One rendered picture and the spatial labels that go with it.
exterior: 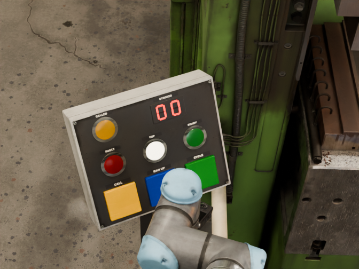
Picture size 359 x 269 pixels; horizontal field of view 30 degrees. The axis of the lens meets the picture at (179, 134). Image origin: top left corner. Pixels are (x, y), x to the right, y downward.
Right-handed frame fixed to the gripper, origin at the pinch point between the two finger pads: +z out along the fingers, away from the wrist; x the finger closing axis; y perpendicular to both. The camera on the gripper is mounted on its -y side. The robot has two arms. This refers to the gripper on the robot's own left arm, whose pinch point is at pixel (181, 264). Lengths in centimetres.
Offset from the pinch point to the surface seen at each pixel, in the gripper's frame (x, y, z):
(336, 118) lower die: 18, -54, -4
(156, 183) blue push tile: -12.4, -11.7, -9.1
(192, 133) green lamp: -8.9, -23.3, -16.7
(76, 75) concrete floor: -108, -115, 94
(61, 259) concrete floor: -62, -28, 94
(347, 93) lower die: 19, -63, -5
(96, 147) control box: -25.0, -7.7, -19.8
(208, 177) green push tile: -3.1, -20.4, -6.5
